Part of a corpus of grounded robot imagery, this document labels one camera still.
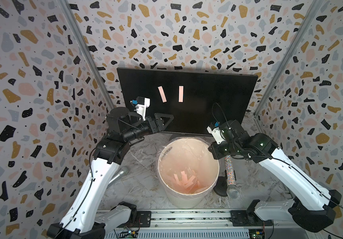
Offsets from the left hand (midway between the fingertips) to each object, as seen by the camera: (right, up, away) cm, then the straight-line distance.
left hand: (169, 120), depth 58 cm
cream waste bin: (+8, -28, +24) cm, 38 cm away
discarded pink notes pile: (+10, -32, +18) cm, 38 cm away
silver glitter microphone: (+26, -29, +4) cm, 40 cm away
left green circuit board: (-21, -54, +13) cm, 59 cm away
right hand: (+17, -13, +9) cm, 23 cm away
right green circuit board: (+40, -54, +13) cm, 69 cm away
